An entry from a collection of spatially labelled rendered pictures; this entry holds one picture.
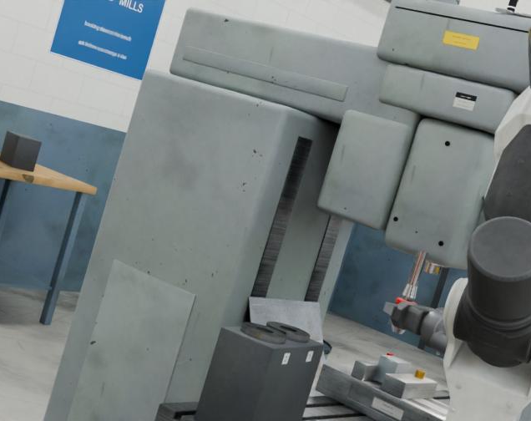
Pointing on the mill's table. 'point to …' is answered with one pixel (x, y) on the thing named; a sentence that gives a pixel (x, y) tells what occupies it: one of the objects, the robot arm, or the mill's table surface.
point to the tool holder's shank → (414, 276)
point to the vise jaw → (408, 386)
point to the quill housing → (442, 192)
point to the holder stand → (260, 374)
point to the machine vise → (374, 394)
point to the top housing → (458, 42)
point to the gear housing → (446, 97)
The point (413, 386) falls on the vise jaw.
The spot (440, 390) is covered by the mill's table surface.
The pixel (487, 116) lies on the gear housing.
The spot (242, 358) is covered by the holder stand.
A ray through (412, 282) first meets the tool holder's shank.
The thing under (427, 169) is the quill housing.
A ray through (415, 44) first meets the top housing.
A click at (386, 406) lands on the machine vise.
